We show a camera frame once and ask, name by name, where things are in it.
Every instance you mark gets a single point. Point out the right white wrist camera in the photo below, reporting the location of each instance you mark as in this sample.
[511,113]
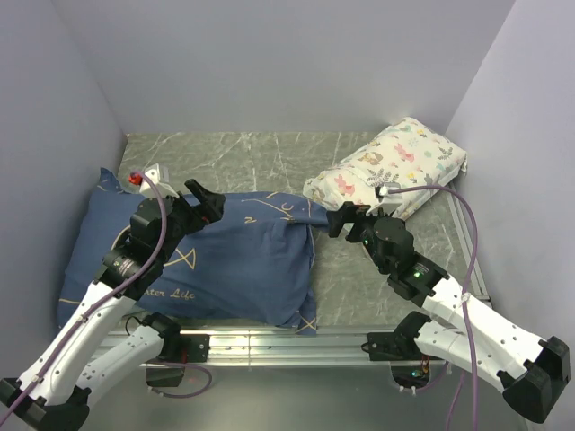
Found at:
[387,200]

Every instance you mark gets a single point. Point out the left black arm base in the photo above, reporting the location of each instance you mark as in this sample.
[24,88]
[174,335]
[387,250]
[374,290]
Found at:
[179,353]

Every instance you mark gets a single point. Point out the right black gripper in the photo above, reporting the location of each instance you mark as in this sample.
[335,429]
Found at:
[349,213]

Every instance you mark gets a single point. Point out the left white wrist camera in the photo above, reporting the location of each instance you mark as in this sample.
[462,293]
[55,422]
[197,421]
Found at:
[159,175]

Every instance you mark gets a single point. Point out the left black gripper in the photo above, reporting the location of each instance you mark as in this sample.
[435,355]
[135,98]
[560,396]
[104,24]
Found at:
[212,206]

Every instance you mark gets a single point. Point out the aluminium mounting rail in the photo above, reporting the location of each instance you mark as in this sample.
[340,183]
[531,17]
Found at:
[278,345]

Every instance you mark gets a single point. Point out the floral patterned pillow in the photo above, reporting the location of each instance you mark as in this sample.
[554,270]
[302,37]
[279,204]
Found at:
[407,153]

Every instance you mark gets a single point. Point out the blue pillowcase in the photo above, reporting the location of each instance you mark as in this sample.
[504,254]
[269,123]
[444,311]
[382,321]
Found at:
[255,263]

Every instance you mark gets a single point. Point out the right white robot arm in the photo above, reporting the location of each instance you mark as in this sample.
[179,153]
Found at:
[530,372]

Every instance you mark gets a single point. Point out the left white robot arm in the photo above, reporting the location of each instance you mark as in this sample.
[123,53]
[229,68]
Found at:
[58,390]

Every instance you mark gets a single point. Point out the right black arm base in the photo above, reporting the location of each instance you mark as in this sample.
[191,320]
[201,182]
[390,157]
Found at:
[410,368]

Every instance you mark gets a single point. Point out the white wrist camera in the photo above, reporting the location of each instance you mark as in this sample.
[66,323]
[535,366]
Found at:
[159,175]
[387,200]

